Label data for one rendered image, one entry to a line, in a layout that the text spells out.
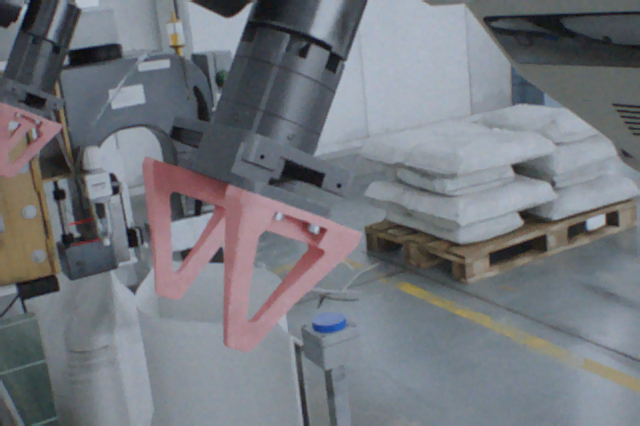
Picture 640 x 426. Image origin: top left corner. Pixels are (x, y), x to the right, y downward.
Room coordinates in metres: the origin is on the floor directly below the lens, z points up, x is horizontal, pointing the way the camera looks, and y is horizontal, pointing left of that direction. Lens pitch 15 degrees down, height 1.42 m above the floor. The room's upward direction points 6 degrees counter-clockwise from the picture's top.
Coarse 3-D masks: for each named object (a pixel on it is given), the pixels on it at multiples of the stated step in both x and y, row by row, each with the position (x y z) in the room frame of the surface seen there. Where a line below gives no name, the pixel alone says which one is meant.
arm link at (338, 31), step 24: (264, 0) 0.44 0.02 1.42; (288, 0) 0.44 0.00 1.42; (312, 0) 0.43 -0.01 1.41; (336, 0) 0.44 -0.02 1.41; (360, 0) 0.45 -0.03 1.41; (264, 24) 0.44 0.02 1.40; (288, 24) 0.43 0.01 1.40; (312, 24) 0.43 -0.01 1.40; (336, 24) 0.44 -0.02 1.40; (288, 48) 0.44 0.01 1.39; (336, 48) 0.44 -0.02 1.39
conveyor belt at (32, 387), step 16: (0, 320) 2.89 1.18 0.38; (16, 320) 2.87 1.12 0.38; (32, 320) 2.86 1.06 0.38; (0, 336) 2.73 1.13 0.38; (16, 336) 2.72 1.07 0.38; (32, 336) 2.70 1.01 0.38; (0, 352) 2.59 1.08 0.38; (16, 352) 2.57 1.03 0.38; (32, 352) 2.56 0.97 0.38; (0, 368) 2.46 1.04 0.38; (16, 368) 2.44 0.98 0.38; (32, 368) 2.43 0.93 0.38; (16, 384) 2.33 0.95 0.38; (32, 384) 2.31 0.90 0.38; (48, 384) 2.30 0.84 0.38; (16, 400) 2.22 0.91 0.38; (32, 400) 2.21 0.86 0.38; (48, 400) 2.19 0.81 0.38; (32, 416) 2.11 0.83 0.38; (48, 416) 2.10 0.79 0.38
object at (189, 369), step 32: (192, 288) 1.23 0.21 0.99; (256, 288) 1.18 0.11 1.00; (160, 320) 1.01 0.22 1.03; (192, 320) 1.24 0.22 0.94; (160, 352) 1.02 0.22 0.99; (192, 352) 0.99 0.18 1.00; (224, 352) 0.97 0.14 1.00; (256, 352) 0.95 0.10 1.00; (288, 352) 0.91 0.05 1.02; (160, 384) 1.03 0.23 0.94; (192, 384) 0.99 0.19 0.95; (224, 384) 0.97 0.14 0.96; (256, 384) 0.95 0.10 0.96; (288, 384) 0.91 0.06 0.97; (160, 416) 1.05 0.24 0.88; (192, 416) 1.00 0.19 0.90; (224, 416) 0.98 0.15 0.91; (256, 416) 0.96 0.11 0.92; (288, 416) 0.92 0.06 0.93
